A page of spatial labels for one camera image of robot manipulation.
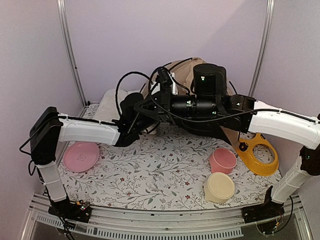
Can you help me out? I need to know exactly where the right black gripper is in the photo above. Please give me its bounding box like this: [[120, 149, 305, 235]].
[[134, 85, 219, 124]]

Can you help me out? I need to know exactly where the beige fabric pet tent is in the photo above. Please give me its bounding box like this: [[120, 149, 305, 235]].
[[139, 56, 241, 148]]

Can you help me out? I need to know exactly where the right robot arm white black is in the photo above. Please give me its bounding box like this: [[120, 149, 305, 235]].
[[134, 63, 320, 223]]

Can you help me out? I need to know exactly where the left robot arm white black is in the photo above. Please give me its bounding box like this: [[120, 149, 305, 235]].
[[19, 92, 161, 218]]

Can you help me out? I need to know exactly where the white pet cushion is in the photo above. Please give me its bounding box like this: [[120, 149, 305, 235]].
[[93, 88, 158, 136]]

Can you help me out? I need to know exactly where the pink footed pet bowl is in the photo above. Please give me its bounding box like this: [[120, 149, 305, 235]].
[[207, 147, 237, 174]]

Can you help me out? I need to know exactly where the cream footed pet bowl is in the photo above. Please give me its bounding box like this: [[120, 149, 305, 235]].
[[203, 172, 235, 204]]

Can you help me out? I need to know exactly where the floral patterned table mat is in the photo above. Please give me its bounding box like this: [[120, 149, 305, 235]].
[[58, 124, 281, 211]]

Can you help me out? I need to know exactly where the pink round plate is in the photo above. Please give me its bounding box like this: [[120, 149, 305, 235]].
[[63, 141, 100, 173]]

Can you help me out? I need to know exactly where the yellow double bowl holder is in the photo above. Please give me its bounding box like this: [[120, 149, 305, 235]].
[[233, 133, 279, 177]]

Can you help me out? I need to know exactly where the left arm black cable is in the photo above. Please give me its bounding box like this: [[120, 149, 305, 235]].
[[114, 71, 153, 111]]

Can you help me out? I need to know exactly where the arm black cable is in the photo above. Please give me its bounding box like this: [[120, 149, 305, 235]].
[[148, 66, 257, 123], [114, 71, 153, 111]]

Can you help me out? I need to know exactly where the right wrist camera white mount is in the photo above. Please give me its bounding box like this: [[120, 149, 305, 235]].
[[156, 67, 179, 96]]

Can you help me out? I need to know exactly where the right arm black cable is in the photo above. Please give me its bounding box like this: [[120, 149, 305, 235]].
[[148, 66, 257, 123]]

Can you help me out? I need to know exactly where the front aluminium rail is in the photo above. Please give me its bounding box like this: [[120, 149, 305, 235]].
[[21, 194, 316, 240]]

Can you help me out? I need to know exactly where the left aluminium frame post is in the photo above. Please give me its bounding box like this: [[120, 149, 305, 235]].
[[56, 0, 87, 107]]

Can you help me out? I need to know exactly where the aluminium frame post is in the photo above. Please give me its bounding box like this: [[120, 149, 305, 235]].
[[56, 0, 87, 107], [248, 0, 275, 97]]

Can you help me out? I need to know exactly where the right aluminium frame post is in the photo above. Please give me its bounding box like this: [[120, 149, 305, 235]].
[[248, 0, 275, 97]]

